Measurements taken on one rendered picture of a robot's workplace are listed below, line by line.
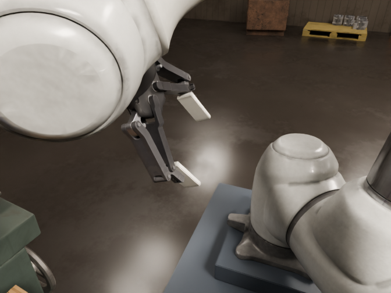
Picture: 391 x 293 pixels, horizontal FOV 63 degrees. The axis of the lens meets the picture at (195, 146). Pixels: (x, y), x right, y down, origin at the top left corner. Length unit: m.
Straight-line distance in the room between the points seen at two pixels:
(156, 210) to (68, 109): 1.88
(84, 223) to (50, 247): 0.22
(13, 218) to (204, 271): 0.43
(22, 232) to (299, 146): 0.57
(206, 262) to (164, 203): 1.30
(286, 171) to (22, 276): 0.58
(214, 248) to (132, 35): 0.71
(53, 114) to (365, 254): 0.44
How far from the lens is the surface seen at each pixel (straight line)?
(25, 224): 0.74
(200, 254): 0.83
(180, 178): 0.48
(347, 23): 7.12
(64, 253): 1.93
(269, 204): 0.64
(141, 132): 0.41
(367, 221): 0.50
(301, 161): 0.60
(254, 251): 0.75
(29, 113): 0.18
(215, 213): 0.93
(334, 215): 0.53
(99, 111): 0.17
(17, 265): 0.78
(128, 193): 2.19
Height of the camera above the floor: 1.39
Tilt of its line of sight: 32 degrees down
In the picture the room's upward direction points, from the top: straight up
